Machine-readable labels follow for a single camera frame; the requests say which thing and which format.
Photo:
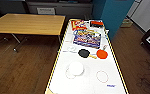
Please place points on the white bowl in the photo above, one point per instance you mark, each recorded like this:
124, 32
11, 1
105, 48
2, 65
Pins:
75, 69

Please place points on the yellow air hockey gaming table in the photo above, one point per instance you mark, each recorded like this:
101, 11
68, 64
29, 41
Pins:
87, 83

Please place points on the red and white game box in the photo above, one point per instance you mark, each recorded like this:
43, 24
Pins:
78, 24

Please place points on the orange bowl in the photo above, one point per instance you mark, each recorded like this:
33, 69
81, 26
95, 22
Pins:
101, 53

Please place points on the red bowl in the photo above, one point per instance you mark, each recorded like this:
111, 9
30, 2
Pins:
97, 24

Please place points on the light grey chair backrest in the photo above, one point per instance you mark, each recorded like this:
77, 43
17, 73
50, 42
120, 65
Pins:
46, 10

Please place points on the yellow wooden table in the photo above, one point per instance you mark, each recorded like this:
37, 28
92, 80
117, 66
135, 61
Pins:
27, 24

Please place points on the brown cardboard box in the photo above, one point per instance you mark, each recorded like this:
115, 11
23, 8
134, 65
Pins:
126, 22

